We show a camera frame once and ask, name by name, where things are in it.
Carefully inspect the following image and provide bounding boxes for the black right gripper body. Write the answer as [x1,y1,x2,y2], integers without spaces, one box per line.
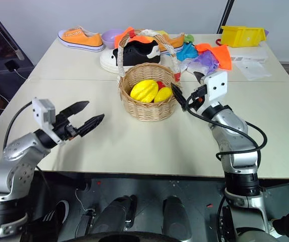
[189,85,208,108]

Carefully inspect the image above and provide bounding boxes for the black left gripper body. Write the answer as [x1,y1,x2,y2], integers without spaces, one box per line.
[52,112,81,142]

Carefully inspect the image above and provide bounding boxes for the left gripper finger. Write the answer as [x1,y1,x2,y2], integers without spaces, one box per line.
[58,100,90,119]
[77,113,105,138]

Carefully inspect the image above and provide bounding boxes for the translucent purple cloth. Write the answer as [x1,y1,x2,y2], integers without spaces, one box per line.
[182,51,221,75]

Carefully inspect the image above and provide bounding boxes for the yellow lemon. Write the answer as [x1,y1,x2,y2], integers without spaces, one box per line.
[153,86,173,103]

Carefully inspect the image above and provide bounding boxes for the blue cloth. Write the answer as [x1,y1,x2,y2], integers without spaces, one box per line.
[176,42,199,62]

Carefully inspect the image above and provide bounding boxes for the large orange cloth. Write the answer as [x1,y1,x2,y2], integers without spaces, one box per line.
[195,43,233,72]

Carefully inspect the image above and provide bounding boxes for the yellow star fruit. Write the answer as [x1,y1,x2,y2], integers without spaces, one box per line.
[130,79,159,103]

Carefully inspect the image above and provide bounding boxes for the orange canvas sneaker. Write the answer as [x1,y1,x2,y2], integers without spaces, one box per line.
[156,32,186,56]
[57,25,105,52]

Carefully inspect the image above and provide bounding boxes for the white flat box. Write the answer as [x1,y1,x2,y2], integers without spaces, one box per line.
[229,48,269,64]

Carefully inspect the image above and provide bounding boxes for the clear plastic bag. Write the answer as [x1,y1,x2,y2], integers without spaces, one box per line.
[234,59,273,81]

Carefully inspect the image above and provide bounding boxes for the yellow plastic bin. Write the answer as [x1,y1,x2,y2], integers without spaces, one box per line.
[220,25,266,48]

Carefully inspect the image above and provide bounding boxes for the black and white sneaker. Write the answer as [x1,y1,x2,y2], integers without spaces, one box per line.
[112,39,162,68]

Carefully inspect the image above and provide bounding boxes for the black tripod leg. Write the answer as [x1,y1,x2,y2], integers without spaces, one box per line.
[216,0,236,34]

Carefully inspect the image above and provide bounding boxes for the black charger block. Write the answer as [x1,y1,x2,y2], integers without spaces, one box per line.
[4,59,20,73]

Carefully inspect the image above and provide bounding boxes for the purple plastic bowl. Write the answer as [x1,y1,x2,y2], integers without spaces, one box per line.
[101,28,125,50]

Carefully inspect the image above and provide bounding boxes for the small orange cloth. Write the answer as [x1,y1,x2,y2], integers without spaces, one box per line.
[114,26,153,47]

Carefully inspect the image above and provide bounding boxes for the black shoe white stripes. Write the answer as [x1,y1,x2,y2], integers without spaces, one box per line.
[20,200,70,242]

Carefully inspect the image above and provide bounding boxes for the dark rounded shape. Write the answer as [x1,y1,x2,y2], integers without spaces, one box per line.
[161,195,193,242]
[91,194,138,239]

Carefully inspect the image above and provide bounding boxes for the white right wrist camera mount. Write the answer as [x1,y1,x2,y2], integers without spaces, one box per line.
[200,71,228,113]

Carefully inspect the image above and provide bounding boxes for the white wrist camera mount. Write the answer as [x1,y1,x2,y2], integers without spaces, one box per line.
[200,71,228,113]
[31,97,67,147]

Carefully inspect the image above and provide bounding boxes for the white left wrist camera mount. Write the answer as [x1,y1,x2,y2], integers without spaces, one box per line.
[31,97,67,147]

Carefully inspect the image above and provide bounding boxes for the wicker basket with handle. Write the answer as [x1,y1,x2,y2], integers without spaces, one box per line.
[115,28,186,123]

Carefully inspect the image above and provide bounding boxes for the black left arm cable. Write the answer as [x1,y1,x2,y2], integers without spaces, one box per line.
[3,100,34,152]

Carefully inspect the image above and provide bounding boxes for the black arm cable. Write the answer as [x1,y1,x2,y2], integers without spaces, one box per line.
[3,100,34,152]
[184,94,268,162]

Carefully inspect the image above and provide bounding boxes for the thin white cable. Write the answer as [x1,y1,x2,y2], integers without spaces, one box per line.
[13,68,30,81]

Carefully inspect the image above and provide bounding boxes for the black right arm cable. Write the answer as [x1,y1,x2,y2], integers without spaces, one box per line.
[184,94,268,162]

